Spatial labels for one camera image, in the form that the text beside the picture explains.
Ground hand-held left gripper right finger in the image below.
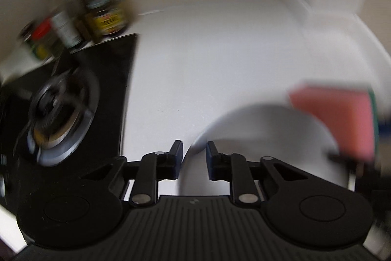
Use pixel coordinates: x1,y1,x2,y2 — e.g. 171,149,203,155
206,141,309,207

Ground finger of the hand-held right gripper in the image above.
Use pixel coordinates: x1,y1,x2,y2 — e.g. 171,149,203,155
378,120,391,137
327,152,391,197

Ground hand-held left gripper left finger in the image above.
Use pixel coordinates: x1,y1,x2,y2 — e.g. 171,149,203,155
80,140,183,208

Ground pink green sponge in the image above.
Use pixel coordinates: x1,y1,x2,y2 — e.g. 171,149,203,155
289,86,381,162

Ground white patterned bowl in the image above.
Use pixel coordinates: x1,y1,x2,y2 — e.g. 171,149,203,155
179,104,356,197

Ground black glass gas cooktop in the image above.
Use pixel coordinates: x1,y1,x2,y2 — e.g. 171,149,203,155
0,33,138,209

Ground round steel gas burner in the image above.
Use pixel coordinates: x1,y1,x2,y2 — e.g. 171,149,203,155
26,68,101,167

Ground yellow label sauce jar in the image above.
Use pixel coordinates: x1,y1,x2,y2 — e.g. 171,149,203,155
86,0,129,37

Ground clear bottle yellow cap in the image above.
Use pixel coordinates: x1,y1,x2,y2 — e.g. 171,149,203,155
33,0,83,47

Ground red lid jar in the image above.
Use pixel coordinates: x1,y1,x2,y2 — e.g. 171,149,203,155
32,19,65,60

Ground dark lid green jar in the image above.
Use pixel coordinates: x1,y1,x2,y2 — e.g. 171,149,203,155
18,23,46,60

